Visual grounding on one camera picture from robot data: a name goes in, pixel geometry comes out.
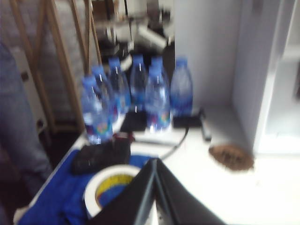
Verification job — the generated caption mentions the blue-capped plastic water bottle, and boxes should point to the blue-capped plastic water bottle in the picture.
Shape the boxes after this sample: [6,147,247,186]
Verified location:
[170,57,195,118]
[81,76,113,145]
[130,55,149,111]
[107,58,131,115]
[144,65,171,134]
[150,57,165,71]
[91,65,118,125]

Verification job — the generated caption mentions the black flat pouch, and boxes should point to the black flat pouch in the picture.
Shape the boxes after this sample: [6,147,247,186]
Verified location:
[71,140,131,175]

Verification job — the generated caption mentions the brown patch beside dispenser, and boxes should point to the brown patch beside dispenser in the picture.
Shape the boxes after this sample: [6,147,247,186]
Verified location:
[208,144,255,173]

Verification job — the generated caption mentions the white tape roll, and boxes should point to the white tape roll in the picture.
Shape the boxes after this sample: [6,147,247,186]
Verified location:
[83,165,143,220]

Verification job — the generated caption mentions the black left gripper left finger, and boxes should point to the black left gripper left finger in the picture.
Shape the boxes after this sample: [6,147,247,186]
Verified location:
[89,158,157,225]

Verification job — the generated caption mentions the thin black cable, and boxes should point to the thin black cable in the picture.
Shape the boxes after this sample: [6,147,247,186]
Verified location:
[135,126,190,160]

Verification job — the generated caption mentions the pack of water bottles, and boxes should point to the pack of water bottles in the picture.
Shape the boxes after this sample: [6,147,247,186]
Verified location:
[9,0,104,134]

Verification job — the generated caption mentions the blue cloth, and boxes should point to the blue cloth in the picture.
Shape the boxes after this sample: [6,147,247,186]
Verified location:
[17,150,150,225]

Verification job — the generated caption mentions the white grey background machine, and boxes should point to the white grey background machine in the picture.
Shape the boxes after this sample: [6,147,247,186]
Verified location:
[92,0,175,68]

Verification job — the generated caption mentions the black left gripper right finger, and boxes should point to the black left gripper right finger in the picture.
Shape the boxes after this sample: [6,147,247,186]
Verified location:
[156,158,220,225]

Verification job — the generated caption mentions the black flat box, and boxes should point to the black flat box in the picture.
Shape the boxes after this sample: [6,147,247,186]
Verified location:
[121,111,148,132]
[172,114,204,128]

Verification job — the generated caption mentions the small dark red object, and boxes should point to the small dark red object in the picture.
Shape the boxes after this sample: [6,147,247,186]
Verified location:
[112,132,135,144]

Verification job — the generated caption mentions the black marker pen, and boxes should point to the black marker pen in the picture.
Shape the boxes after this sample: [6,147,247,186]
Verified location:
[198,107,212,142]

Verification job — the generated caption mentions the white AUX water dispenser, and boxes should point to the white AUX water dispenser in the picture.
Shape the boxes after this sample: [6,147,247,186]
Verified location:
[232,0,300,155]

